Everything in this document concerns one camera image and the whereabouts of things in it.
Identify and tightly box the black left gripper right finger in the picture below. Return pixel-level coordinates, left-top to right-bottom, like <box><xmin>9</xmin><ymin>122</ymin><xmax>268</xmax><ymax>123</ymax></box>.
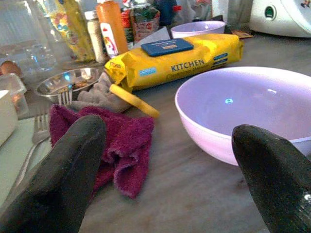
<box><xmin>231</xmin><ymin>124</ymin><xmax>311</xmax><ymax>233</ymax></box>

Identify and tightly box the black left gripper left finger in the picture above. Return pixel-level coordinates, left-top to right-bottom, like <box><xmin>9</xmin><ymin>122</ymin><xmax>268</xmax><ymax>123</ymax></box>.
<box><xmin>0</xmin><ymin>114</ymin><xmax>107</xmax><ymax>233</ymax></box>

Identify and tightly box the silver fork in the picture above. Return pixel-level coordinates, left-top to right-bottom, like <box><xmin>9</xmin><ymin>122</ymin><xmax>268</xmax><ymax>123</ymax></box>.
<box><xmin>57</xmin><ymin>90</ymin><xmax>73</xmax><ymax>106</ymax></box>
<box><xmin>9</xmin><ymin>113</ymin><xmax>51</xmax><ymax>192</ymax></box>

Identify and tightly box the pale green placemat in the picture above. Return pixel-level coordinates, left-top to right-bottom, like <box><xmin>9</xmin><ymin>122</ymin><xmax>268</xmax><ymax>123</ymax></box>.
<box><xmin>0</xmin><ymin>117</ymin><xmax>53</xmax><ymax>207</ymax></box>

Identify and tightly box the magenta terry cloth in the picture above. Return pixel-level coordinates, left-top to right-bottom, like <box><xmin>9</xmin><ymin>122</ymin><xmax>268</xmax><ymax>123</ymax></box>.
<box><xmin>49</xmin><ymin>104</ymin><xmax>155</xmax><ymax>200</ymax></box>

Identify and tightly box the large lilac plastic bowl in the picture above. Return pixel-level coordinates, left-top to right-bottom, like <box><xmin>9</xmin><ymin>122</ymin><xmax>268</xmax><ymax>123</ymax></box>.
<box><xmin>174</xmin><ymin>66</ymin><xmax>311</xmax><ymax>166</ymax></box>

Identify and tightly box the white ceramic dish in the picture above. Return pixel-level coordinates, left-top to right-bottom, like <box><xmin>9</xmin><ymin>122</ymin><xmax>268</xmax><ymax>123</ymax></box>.
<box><xmin>0</xmin><ymin>89</ymin><xmax>19</xmax><ymax>147</ymax></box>

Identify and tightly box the grey cloth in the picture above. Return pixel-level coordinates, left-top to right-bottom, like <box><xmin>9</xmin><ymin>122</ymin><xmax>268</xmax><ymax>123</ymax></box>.
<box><xmin>70</xmin><ymin>71</ymin><xmax>133</xmax><ymax>113</ymax></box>

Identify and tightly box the small steel bowl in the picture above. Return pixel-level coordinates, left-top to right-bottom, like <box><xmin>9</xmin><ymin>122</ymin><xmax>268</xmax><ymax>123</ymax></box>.
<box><xmin>34</xmin><ymin>67</ymin><xmax>101</xmax><ymax>103</ymax></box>

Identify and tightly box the clear plastic container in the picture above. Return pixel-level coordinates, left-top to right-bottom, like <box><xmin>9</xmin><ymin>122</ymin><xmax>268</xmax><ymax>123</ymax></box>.
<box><xmin>0</xmin><ymin>72</ymin><xmax>29</xmax><ymax>119</ymax></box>

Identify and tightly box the white-capped spice jar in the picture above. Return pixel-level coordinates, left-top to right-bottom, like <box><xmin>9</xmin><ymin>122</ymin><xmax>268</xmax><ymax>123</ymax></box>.
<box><xmin>84</xmin><ymin>10</ymin><xmax>110</xmax><ymax>64</ymax></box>

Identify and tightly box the clear glass jar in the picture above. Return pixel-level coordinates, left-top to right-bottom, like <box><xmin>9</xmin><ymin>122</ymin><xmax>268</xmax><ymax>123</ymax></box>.
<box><xmin>0</xmin><ymin>0</ymin><xmax>58</xmax><ymax>76</ymax></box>

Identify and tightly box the yellow snack packet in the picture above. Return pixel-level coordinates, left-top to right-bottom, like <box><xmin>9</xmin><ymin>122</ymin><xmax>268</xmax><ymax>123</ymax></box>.
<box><xmin>50</xmin><ymin>0</ymin><xmax>96</xmax><ymax>62</ymax></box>

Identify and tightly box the yellow kitchen wipes pack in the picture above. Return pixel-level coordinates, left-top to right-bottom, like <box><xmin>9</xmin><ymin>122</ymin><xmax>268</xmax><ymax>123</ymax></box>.
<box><xmin>104</xmin><ymin>33</ymin><xmax>244</xmax><ymax>92</ymax></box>

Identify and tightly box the orange sauce bottle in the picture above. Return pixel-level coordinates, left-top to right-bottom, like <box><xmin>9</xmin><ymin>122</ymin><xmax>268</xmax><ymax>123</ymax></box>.
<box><xmin>95</xmin><ymin>0</ymin><xmax>129</xmax><ymax>59</ymax></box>

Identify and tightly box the white kitchen appliance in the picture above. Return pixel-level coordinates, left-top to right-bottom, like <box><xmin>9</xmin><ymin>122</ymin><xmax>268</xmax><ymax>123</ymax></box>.
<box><xmin>248</xmin><ymin>0</ymin><xmax>311</xmax><ymax>38</ymax></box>

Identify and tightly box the small lilac plastic bowl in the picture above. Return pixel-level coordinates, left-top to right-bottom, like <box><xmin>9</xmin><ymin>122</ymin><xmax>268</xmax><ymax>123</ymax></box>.
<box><xmin>170</xmin><ymin>20</ymin><xmax>226</xmax><ymax>39</ymax></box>

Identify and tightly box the red-printed food bag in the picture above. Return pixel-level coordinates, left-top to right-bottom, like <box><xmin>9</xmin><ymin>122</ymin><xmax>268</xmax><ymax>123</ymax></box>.
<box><xmin>121</xmin><ymin>5</ymin><xmax>161</xmax><ymax>44</ymax></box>

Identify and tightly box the dark blue bottle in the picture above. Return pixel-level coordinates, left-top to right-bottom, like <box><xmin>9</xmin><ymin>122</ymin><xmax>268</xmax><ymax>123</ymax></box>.
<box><xmin>153</xmin><ymin>0</ymin><xmax>182</xmax><ymax>26</ymax></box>

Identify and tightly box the yellow plastic handle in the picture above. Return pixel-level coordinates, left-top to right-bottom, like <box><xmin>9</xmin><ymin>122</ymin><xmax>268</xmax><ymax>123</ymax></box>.
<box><xmin>109</xmin><ymin>84</ymin><xmax>160</xmax><ymax>118</ymax></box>

